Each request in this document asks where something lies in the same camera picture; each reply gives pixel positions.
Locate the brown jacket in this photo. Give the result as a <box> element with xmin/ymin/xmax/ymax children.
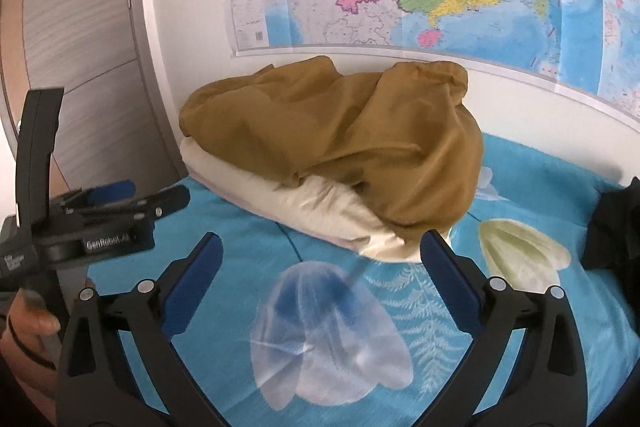
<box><xmin>179</xmin><ymin>56</ymin><xmax>485</xmax><ymax>244</ymax></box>

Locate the black hair tie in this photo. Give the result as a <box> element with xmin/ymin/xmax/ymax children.
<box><xmin>7</xmin><ymin>314</ymin><xmax>57</xmax><ymax>369</ymax></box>

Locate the blue floral bedsheet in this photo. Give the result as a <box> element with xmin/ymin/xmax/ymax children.
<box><xmin>82</xmin><ymin>133</ymin><xmax>640</xmax><ymax>427</ymax></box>

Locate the person's left hand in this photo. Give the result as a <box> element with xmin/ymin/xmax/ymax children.
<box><xmin>0</xmin><ymin>288</ymin><xmax>65</xmax><ymax>358</ymax></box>

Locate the cream pillow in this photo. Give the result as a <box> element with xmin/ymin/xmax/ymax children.
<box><xmin>179</xmin><ymin>139</ymin><xmax>453</xmax><ymax>264</ymax></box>

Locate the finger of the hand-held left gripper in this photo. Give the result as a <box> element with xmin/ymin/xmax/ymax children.
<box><xmin>127</xmin><ymin>184</ymin><xmax>192</xmax><ymax>220</ymax></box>
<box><xmin>62</xmin><ymin>179</ymin><xmax>137</xmax><ymax>210</ymax></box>

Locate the grey wood-grain wardrobe door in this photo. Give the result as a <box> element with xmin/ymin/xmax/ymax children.
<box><xmin>22</xmin><ymin>0</ymin><xmax>166</xmax><ymax>188</ymax></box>

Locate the person's left forearm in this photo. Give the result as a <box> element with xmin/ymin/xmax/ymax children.
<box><xmin>0</xmin><ymin>329</ymin><xmax>58</xmax><ymax>413</ymax></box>

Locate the black garment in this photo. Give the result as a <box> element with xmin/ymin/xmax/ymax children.
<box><xmin>581</xmin><ymin>176</ymin><xmax>640</xmax><ymax>273</ymax></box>

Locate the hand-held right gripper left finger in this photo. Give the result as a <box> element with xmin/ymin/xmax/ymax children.
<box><xmin>54</xmin><ymin>231</ymin><xmax>224</xmax><ymax>427</ymax></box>

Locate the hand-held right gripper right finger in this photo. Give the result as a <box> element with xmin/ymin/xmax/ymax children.
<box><xmin>419</xmin><ymin>229</ymin><xmax>588</xmax><ymax>427</ymax></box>

